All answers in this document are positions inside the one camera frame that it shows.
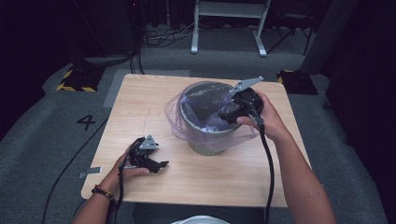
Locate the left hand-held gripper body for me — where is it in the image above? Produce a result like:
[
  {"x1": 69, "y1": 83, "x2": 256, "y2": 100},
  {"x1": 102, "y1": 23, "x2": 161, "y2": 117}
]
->
[{"x1": 128, "y1": 134, "x2": 160, "y2": 171}]

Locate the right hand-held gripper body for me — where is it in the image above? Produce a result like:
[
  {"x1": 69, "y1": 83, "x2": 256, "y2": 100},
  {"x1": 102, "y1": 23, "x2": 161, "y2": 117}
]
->
[{"x1": 228, "y1": 76, "x2": 264, "y2": 117}]

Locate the green plastic trash bin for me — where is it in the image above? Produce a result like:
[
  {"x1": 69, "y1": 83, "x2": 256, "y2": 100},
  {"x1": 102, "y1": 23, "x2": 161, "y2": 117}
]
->
[{"x1": 178, "y1": 81, "x2": 250, "y2": 157}]

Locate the purple plastic trash bag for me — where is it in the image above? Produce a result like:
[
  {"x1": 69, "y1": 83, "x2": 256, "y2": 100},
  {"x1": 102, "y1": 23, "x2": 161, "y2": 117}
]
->
[{"x1": 164, "y1": 80, "x2": 261, "y2": 153}]

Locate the person's right hand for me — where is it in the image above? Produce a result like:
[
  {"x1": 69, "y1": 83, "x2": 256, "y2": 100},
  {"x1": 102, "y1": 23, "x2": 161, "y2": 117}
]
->
[{"x1": 236, "y1": 91, "x2": 289, "y2": 143}]

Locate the person's left hand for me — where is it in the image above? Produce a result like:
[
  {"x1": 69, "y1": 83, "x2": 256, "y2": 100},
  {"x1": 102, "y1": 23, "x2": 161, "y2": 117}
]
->
[{"x1": 101, "y1": 147, "x2": 149, "y2": 194}]

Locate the grey tape strip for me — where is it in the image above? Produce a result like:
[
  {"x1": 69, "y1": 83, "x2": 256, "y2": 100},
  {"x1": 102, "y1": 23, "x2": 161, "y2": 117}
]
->
[{"x1": 78, "y1": 166, "x2": 103, "y2": 180}]

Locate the black yellow striped base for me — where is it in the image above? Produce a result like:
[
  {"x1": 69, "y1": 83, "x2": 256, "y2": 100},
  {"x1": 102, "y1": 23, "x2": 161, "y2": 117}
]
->
[
  {"x1": 276, "y1": 69, "x2": 319, "y2": 95},
  {"x1": 56, "y1": 64, "x2": 106, "y2": 93}
]

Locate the black folding stand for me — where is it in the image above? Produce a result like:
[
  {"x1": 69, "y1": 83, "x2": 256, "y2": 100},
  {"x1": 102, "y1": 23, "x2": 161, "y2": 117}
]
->
[{"x1": 267, "y1": 12, "x2": 314, "y2": 57}]

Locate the grey pillar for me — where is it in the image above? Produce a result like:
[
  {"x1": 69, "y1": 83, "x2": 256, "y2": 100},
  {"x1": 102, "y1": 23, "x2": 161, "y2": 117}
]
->
[{"x1": 299, "y1": 0, "x2": 359, "y2": 76}]

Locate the black equipment stand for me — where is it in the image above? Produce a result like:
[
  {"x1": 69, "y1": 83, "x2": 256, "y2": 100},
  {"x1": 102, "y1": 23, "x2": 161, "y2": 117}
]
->
[{"x1": 71, "y1": 0, "x2": 146, "y2": 76}]

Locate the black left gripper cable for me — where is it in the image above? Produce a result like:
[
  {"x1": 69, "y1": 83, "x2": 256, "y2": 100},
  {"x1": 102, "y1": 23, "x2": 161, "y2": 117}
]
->
[{"x1": 106, "y1": 138, "x2": 145, "y2": 224}]

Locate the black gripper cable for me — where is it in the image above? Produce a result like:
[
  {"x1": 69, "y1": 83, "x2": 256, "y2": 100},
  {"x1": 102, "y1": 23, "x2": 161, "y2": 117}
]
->
[
  {"x1": 246, "y1": 99, "x2": 276, "y2": 224},
  {"x1": 106, "y1": 138, "x2": 145, "y2": 224}
]

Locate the beaded bracelet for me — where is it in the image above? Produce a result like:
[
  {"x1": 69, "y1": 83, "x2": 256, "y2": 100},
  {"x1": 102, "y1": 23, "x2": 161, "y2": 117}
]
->
[{"x1": 92, "y1": 184, "x2": 116, "y2": 201}]

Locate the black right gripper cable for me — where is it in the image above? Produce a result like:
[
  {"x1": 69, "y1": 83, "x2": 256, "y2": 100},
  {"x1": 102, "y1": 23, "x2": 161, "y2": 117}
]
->
[{"x1": 246, "y1": 99, "x2": 276, "y2": 224}]

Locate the black floor cable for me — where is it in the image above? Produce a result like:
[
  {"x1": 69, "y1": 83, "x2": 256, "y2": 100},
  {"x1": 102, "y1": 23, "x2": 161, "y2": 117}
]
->
[{"x1": 41, "y1": 116, "x2": 110, "y2": 224}]

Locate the white metal stand frame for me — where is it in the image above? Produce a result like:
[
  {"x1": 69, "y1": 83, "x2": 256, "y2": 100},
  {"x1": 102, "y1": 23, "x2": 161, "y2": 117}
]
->
[{"x1": 191, "y1": 0, "x2": 272, "y2": 58}]

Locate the bundle of floor cables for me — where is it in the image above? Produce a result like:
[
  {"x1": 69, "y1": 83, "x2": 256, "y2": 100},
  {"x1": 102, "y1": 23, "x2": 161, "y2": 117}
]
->
[{"x1": 141, "y1": 21, "x2": 200, "y2": 49}]

